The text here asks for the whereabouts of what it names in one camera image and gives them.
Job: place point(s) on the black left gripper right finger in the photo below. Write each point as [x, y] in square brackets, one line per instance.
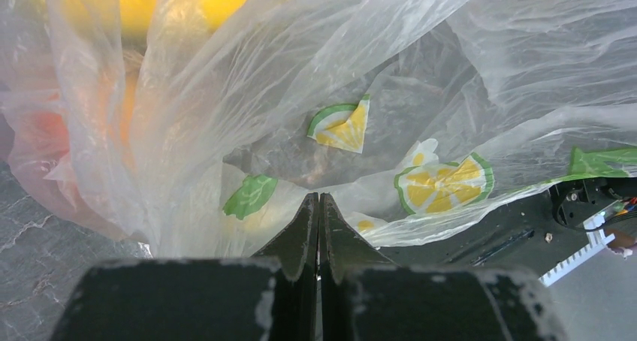
[366, 296]

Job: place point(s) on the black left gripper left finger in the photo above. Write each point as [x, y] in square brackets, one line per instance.
[269, 295]

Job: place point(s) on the translucent plastic bag with fruits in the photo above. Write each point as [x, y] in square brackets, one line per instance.
[197, 126]

